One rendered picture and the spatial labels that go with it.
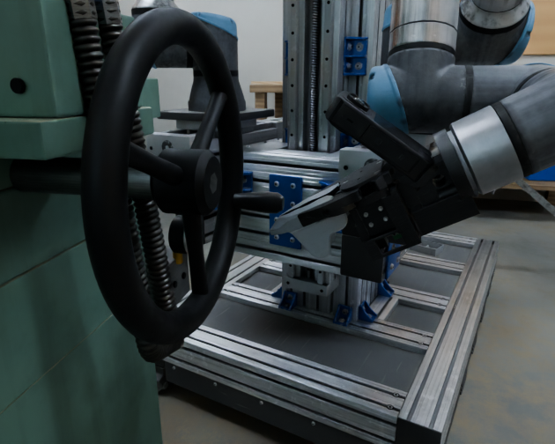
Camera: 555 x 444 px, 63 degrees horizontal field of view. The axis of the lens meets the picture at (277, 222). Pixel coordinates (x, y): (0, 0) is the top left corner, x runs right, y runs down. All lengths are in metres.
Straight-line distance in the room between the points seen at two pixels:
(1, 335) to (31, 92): 0.24
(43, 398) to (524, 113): 0.56
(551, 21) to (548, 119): 3.38
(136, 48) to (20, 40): 0.12
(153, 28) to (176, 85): 3.81
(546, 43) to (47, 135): 3.61
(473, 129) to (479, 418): 1.12
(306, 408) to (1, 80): 0.95
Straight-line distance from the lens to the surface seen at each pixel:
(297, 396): 1.14
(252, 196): 0.51
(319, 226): 0.48
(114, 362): 0.70
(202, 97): 1.18
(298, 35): 1.18
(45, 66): 0.41
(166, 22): 0.37
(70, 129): 0.42
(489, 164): 0.44
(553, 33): 3.82
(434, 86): 0.53
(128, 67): 0.32
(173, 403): 1.44
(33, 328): 0.56
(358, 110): 0.45
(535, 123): 0.45
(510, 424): 1.49
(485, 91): 0.54
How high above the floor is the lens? 0.90
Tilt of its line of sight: 18 degrees down
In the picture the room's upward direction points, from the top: straight up
